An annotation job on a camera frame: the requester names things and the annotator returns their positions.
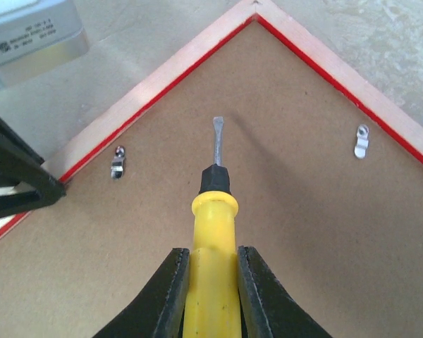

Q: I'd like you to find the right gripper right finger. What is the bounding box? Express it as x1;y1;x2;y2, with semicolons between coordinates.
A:
238;246;330;337

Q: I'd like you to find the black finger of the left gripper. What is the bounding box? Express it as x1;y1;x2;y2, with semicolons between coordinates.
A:
0;118;66;218

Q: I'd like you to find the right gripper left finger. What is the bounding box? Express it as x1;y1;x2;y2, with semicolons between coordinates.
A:
95;248;190;337

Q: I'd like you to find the yellow handled screwdriver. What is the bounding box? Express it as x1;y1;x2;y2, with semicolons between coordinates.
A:
183;117;242;337

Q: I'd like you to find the red wooden picture frame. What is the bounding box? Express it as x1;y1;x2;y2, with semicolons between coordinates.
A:
0;0;423;253

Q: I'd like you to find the metal retaining clip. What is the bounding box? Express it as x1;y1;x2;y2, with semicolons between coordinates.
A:
354;124;369;159
110;146;125;180

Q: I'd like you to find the brown frame backing board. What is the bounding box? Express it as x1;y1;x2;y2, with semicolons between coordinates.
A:
0;23;423;337

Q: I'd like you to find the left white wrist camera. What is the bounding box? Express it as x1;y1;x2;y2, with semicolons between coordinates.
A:
0;0;89;89

